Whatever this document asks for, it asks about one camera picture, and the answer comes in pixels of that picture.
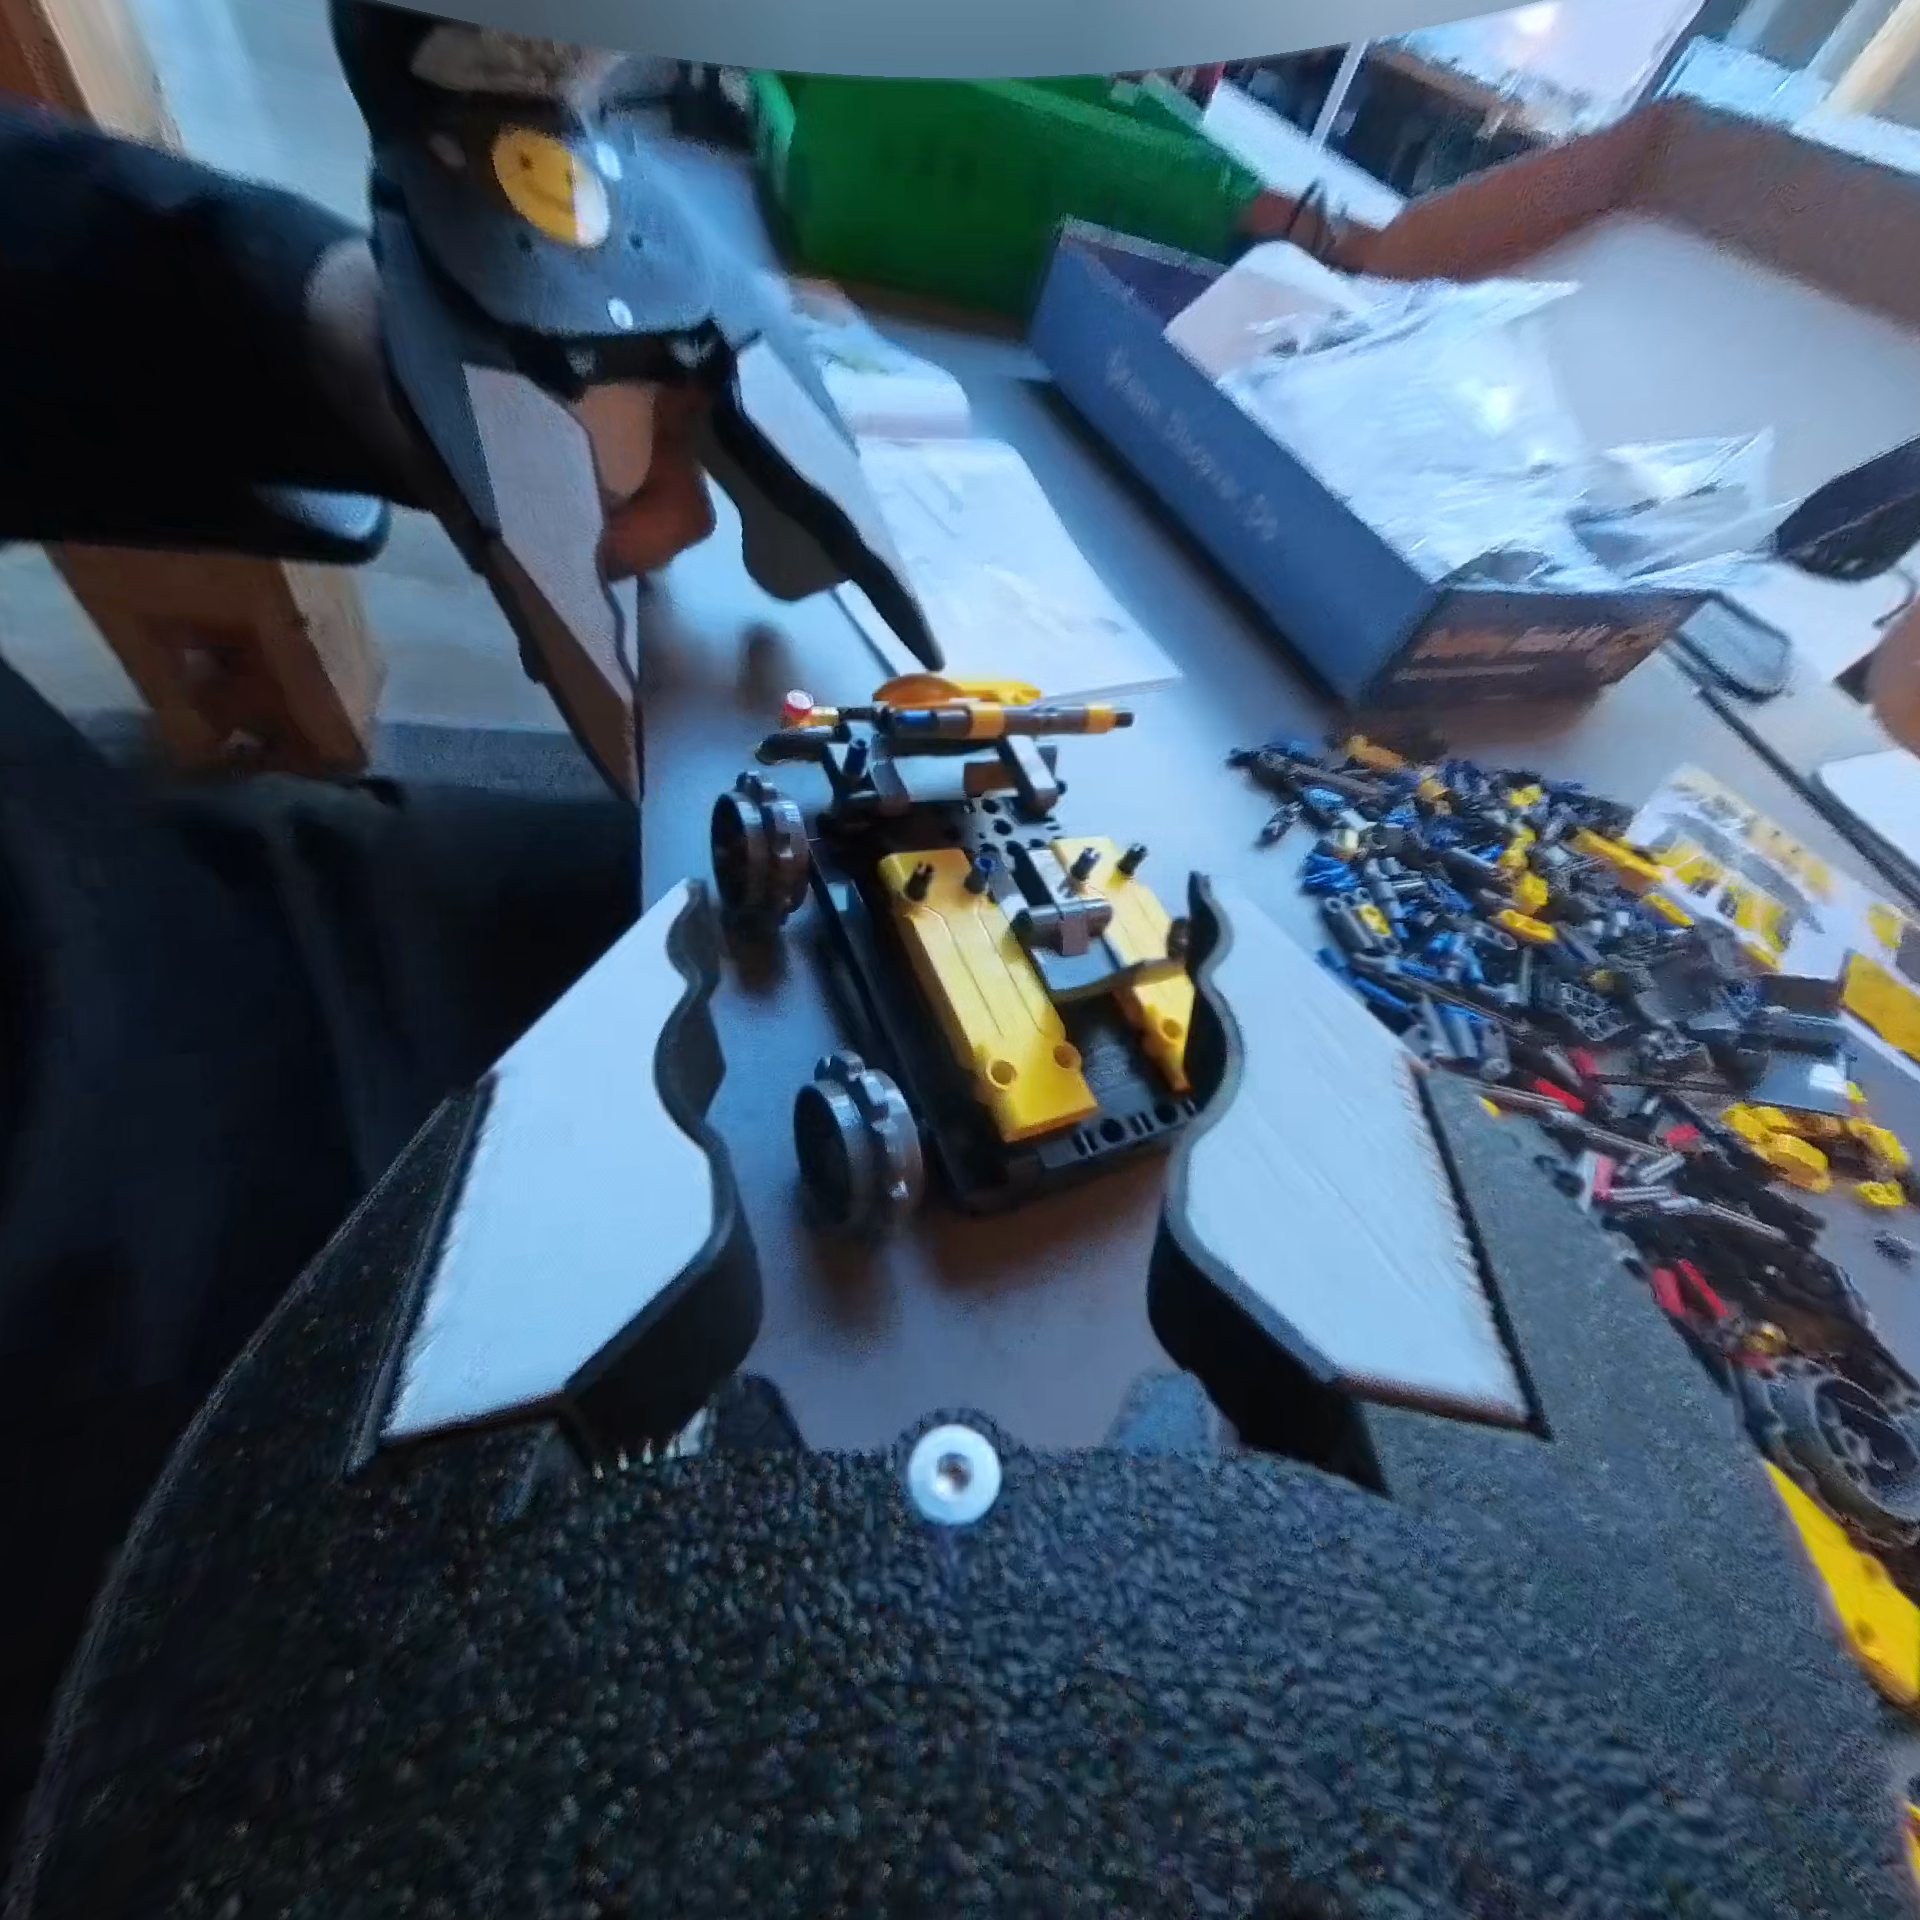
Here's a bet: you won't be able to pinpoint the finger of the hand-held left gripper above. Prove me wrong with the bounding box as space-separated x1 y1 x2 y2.
376 322 649 807
701 307 952 676

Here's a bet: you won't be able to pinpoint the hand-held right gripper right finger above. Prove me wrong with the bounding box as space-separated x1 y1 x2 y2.
1148 874 1548 1450

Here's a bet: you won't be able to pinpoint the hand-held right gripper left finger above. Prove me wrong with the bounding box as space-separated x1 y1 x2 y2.
376 883 768 1450

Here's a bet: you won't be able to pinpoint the dark grey toy wheel rim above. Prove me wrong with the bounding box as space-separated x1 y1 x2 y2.
708 769 816 936
792 1049 928 1234

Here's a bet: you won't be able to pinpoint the yellow black toy brick car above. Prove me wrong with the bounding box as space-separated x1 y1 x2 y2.
757 670 1209 1214

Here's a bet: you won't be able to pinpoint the person's left forearm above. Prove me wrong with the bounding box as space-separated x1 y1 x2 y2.
0 105 460 560

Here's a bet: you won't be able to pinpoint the grey desk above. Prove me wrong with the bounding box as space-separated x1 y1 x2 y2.
637 278 1920 1518

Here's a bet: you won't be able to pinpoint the person's left hand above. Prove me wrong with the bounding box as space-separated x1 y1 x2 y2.
600 393 720 585

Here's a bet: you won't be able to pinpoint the white instruction booklet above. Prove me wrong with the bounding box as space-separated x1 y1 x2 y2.
816 360 1192 695

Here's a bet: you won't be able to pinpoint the pile of small toy bricks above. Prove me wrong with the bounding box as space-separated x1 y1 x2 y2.
1227 731 1920 1518

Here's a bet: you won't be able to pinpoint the green plastic crate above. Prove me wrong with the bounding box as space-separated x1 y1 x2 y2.
748 66 1265 320

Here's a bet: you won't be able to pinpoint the person's dark trousers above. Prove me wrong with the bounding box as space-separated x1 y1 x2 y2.
0 662 648 1771

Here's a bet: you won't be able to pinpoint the blue cardboard box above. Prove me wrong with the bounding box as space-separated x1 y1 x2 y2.
1027 218 1712 712

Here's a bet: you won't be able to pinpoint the black toy tyre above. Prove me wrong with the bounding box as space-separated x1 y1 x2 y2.
1757 1339 1920 1538

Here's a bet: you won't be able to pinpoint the clear plastic bags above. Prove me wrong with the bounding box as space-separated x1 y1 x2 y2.
1168 241 1787 590

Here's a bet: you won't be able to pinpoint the long yellow toy assembly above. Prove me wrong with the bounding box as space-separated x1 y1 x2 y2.
1768 1463 1920 1715

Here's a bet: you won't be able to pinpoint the brown cardboard box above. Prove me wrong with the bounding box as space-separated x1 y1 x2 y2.
1359 94 1920 302

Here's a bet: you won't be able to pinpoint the black rounded object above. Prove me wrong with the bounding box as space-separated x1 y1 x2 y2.
1773 441 1920 587

